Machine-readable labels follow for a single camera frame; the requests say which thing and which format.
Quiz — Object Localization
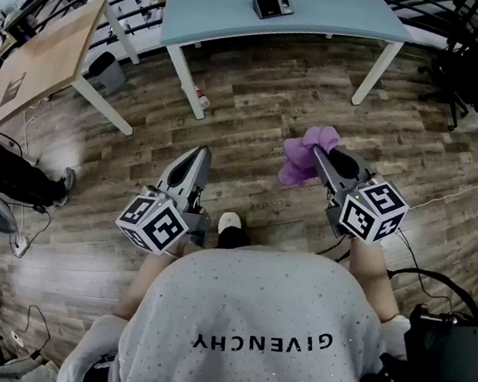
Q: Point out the black office chair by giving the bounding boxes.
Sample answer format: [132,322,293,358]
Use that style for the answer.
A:
[411,9,478,135]

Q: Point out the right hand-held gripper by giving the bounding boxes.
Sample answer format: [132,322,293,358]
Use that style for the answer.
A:
[302,145,417,248]

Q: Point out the person's white shoe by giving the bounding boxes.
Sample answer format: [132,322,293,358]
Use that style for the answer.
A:
[216,210,246,238]

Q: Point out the black backpack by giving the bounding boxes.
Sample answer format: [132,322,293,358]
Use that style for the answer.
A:
[359,260,478,382]

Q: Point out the black keypad access-control device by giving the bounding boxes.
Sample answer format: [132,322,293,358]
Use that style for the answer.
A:
[246,0,298,24]

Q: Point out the person's black trousers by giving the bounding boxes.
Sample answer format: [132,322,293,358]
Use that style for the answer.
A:
[215,225,254,254]

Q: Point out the white floor cable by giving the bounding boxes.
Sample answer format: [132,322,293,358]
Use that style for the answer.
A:
[407,170,478,219]

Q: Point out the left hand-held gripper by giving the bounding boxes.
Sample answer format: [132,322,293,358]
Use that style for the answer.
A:
[111,135,223,264]

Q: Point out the purple cloth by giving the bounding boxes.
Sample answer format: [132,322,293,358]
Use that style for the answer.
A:
[276,120,343,193]

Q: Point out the person's white studded shirt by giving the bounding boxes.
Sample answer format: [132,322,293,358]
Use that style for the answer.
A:
[55,219,432,382]

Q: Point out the dark sheet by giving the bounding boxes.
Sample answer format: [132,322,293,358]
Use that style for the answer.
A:
[0,68,27,110]

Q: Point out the white power strip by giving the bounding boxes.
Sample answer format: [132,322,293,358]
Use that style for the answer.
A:
[7,330,26,351]
[8,233,33,261]

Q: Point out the grey trash bin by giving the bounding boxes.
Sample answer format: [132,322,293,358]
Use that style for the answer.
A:
[84,48,130,95]

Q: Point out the person's right forearm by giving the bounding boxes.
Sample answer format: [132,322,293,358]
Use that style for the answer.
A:
[338,236,409,328]

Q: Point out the light blue table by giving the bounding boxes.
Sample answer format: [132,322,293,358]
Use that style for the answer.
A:
[149,0,421,149]

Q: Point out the red white bottle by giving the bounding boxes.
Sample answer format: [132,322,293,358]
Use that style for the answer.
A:
[192,86,212,110]

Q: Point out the person's left forearm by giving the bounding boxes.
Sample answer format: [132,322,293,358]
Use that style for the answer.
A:
[110,230,202,330]

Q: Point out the light wooden table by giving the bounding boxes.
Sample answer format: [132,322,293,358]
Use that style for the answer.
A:
[0,0,153,148]

